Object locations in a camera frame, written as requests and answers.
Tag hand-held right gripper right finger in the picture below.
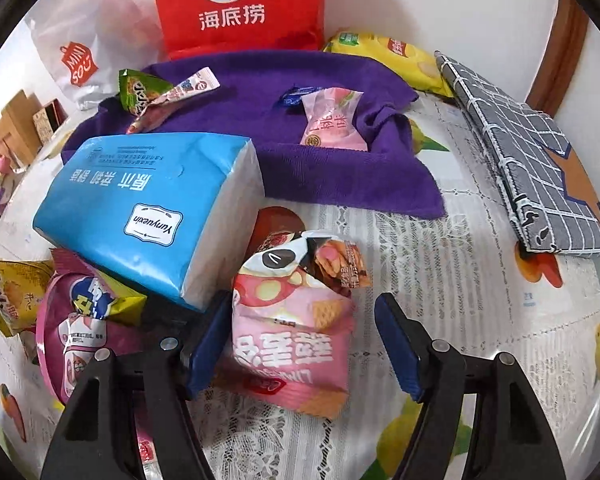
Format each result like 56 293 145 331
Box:
374 292 566 480

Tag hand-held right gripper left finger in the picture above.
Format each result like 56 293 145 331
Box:
40 289 233 480

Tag pink cat print biscuit packet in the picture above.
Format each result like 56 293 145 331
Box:
212 230 373 421

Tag purple pink snack packet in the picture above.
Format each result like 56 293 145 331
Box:
35 247 151 406

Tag blue tissue pack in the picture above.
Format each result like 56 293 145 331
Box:
32 132 266 309

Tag pale pink peach packet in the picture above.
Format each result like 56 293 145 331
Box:
300 86 368 152

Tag dark blue snack packet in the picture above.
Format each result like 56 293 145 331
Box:
274 85 326 111

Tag white pink candy packet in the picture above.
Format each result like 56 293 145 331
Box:
126 66 218 134

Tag fruit print tablecloth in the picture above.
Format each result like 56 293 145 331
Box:
0 95 600 480

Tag purple towel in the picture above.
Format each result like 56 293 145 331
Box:
60 50 448 221

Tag grey checked cloth bag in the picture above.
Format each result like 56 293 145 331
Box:
434 50 600 259

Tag brown patterned box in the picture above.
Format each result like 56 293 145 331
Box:
32 100 71 146

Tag yellow chips bag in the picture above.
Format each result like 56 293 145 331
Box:
322 31 456 98

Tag white plastic bag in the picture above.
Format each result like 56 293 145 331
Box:
28 0 168 111

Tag brown wooden door frame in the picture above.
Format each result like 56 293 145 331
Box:
525 0 591 116

